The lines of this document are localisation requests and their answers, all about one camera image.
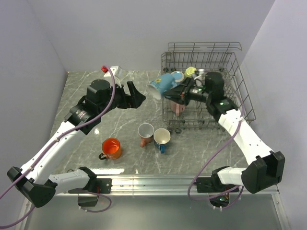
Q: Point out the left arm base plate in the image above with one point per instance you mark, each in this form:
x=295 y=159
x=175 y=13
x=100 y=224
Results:
x=103 y=185

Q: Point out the light blue floral mug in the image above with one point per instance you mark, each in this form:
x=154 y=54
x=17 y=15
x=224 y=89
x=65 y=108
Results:
x=160 y=85

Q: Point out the aluminium mounting rail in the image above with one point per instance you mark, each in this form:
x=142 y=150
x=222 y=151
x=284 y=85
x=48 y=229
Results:
x=122 y=185

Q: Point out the pink faceted mug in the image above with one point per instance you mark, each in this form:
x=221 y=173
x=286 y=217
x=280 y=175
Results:
x=177 y=108

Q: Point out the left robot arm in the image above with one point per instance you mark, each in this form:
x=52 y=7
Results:
x=35 y=179

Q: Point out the salmon floral mug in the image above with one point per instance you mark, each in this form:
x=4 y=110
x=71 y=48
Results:
x=146 y=133

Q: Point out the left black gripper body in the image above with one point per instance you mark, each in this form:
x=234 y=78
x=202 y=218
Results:
x=121 y=100

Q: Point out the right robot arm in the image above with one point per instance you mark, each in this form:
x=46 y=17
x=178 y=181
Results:
x=265 y=166

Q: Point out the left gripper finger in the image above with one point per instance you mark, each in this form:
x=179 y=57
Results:
x=136 y=100
x=131 y=88

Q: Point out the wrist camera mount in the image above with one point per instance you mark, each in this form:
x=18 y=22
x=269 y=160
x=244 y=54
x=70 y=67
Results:
x=117 y=72
x=198 y=77

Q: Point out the blue mug orange interior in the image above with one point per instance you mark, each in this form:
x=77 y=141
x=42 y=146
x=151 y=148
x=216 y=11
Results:
x=178 y=76

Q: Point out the orange mug black handle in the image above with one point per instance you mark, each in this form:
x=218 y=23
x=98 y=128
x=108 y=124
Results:
x=111 y=149

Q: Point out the dark blue mug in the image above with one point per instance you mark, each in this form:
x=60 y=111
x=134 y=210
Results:
x=161 y=139

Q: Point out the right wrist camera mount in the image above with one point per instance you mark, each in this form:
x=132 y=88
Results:
x=198 y=77

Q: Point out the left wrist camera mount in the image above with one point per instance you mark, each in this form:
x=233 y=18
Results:
x=117 y=72

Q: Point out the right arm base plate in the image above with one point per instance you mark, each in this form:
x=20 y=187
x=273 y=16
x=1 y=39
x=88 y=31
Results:
x=211 y=185

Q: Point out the wire dish rack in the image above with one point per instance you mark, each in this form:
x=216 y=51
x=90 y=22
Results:
x=219 y=57

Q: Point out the yellow faceted mug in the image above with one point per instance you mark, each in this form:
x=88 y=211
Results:
x=189 y=71

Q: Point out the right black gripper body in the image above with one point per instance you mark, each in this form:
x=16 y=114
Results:
x=194 y=92

